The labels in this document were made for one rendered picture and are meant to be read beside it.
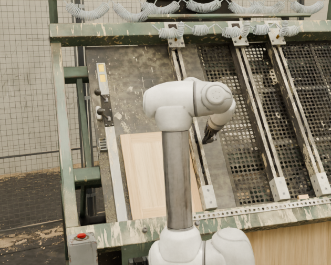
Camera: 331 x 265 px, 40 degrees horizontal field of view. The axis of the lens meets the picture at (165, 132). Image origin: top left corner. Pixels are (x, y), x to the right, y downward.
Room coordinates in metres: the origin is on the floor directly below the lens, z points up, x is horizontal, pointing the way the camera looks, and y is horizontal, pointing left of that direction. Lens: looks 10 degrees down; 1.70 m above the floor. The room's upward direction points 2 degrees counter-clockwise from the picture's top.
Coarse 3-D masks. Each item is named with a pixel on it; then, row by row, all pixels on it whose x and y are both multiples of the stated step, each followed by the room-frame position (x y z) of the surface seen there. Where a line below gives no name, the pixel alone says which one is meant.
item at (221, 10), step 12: (168, 0) 3.31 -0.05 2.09; (192, 0) 3.35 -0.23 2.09; (204, 0) 3.37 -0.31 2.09; (228, 0) 3.42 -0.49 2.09; (180, 12) 3.33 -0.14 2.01; (192, 12) 3.34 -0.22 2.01; (216, 12) 3.40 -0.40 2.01; (228, 12) 3.42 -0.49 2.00; (204, 48) 3.36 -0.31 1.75; (204, 60) 3.37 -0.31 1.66
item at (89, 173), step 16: (208, 64) 2.90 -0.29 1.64; (224, 64) 2.93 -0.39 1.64; (288, 64) 3.01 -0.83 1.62; (304, 64) 3.05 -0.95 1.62; (80, 80) 2.67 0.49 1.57; (80, 96) 2.61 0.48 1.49; (80, 112) 2.55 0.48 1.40; (256, 160) 2.55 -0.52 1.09; (80, 176) 2.30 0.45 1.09; (96, 176) 2.31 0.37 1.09
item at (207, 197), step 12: (180, 24) 2.69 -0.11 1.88; (180, 36) 2.70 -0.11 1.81; (168, 48) 2.83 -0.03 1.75; (180, 60) 2.74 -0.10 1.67; (180, 72) 2.73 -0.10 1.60; (192, 120) 2.52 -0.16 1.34; (192, 132) 2.46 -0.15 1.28; (192, 144) 2.41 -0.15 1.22; (192, 156) 2.41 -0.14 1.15; (204, 156) 2.38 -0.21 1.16; (204, 168) 2.34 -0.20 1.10; (204, 180) 2.34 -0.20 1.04; (204, 192) 2.26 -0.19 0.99; (204, 204) 2.23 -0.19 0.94; (216, 204) 2.23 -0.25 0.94
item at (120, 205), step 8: (96, 64) 2.65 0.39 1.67; (104, 64) 2.66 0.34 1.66; (104, 72) 2.63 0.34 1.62; (104, 88) 2.56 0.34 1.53; (104, 128) 2.45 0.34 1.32; (112, 128) 2.42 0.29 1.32; (112, 136) 2.39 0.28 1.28; (112, 144) 2.36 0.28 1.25; (112, 152) 2.33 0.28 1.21; (112, 160) 2.31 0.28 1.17; (112, 168) 2.28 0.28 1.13; (112, 176) 2.25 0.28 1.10; (120, 176) 2.26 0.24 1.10; (112, 184) 2.23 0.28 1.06; (120, 184) 2.24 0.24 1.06; (120, 192) 2.21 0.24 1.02; (120, 200) 2.18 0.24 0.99; (120, 208) 2.16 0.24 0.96; (120, 216) 2.13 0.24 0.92
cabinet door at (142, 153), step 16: (128, 144) 2.40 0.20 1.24; (144, 144) 2.42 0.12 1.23; (160, 144) 2.44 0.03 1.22; (128, 160) 2.34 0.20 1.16; (144, 160) 2.36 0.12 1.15; (160, 160) 2.38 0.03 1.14; (128, 176) 2.29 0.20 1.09; (144, 176) 2.31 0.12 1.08; (160, 176) 2.33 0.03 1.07; (192, 176) 2.36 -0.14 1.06; (128, 192) 2.25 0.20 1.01; (144, 192) 2.26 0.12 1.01; (160, 192) 2.27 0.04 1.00; (192, 192) 2.30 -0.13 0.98; (144, 208) 2.20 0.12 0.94; (160, 208) 2.22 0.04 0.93; (192, 208) 2.25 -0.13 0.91
